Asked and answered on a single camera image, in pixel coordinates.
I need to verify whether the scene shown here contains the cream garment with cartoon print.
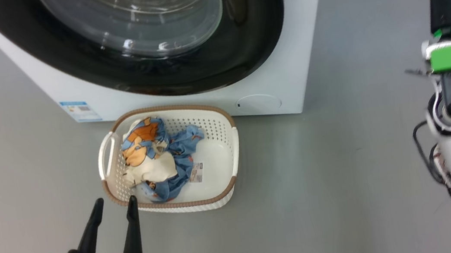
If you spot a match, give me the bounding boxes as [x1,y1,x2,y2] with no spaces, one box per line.
[115,114,179,189]

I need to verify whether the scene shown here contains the barcode sticker inside basket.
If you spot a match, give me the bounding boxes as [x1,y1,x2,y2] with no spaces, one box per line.
[187,161,207,184]

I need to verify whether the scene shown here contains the blue energy label sticker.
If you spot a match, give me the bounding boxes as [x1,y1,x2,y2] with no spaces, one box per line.
[59,97,102,125]

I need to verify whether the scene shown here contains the cream basket with brown rim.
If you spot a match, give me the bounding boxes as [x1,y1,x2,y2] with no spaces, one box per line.
[92,96,248,224]

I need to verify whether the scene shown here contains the black-rimmed glass washer door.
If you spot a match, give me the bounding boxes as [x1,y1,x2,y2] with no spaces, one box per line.
[0,0,295,120]

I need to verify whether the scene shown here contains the white front-load washing machine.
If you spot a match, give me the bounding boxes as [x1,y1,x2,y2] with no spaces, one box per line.
[0,0,344,153]

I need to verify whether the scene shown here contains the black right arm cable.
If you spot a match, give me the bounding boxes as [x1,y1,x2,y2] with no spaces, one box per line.
[411,117,451,206]

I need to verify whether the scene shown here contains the blue garment with orange print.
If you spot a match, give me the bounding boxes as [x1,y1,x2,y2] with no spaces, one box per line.
[136,123,213,205]

